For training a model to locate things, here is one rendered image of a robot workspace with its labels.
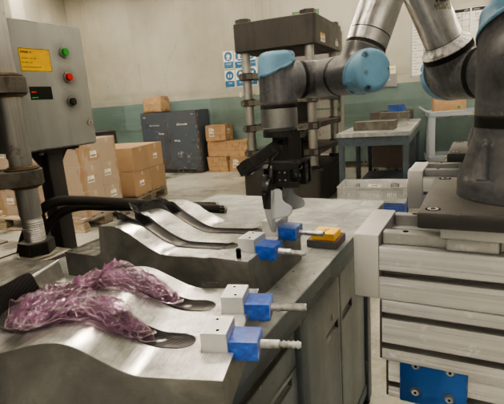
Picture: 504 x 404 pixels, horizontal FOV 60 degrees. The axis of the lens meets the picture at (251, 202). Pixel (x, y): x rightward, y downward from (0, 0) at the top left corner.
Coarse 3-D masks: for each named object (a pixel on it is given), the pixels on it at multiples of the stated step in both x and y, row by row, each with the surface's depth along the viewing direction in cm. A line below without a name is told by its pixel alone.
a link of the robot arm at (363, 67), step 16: (368, 0) 77; (384, 0) 76; (400, 0) 77; (368, 16) 76; (384, 16) 76; (352, 32) 78; (368, 32) 76; (384, 32) 76; (352, 48) 77; (368, 48) 75; (384, 48) 77; (336, 64) 80; (352, 64) 75; (368, 64) 74; (384, 64) 75; (336, 80) 80; (352, 80) 76; (368, 80) 75; (384, 80) 76
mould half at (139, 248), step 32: (128, 224) 96; (160, 224) 100; (224, 224) 108; (256, 224) 105; (96, 256) 99; (128, 256) 94; (160, 256) 90; (192, 256) 86; (224, 256) 84; (256, 256) 83; (288, 256) 97; (224, 288) 84; (256, 288) 84
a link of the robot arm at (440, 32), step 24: (408, 0) 97; (432, 0) 95; (432, 24) 97; (456, 24) 98; (432, 48) 101; (456, 48) 98; (432, 72) 103; (456, 72) 99; (432, 96) 110; (456, 96) 103
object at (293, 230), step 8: (264, 224) 94; (280, 224) 95; (288, 224) 94; (296, 224) 94; (272, 232) 94; (280, 232) 93; (288, 232) 92; (296, 232) 92; (304, 232) 92; (312, 232) 92; (320, 232) 91
